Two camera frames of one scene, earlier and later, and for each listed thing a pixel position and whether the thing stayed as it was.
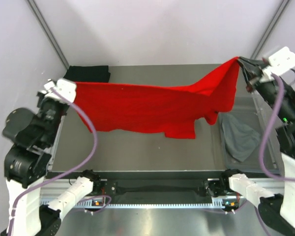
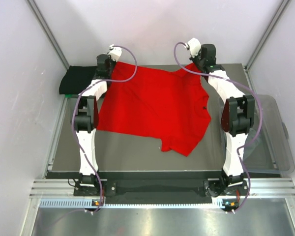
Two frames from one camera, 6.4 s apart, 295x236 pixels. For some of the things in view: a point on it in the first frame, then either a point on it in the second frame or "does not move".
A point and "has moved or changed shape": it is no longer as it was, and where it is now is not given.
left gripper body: x=52 y=111 → x=112 y=63
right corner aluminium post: x=268 y=34 does not move
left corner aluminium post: x=47 y=31 does not move
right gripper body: x=268 y=89 → x=197 y=61
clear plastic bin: x=242 y=132 does not move
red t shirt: x=175 y=111 has moved or changed shape
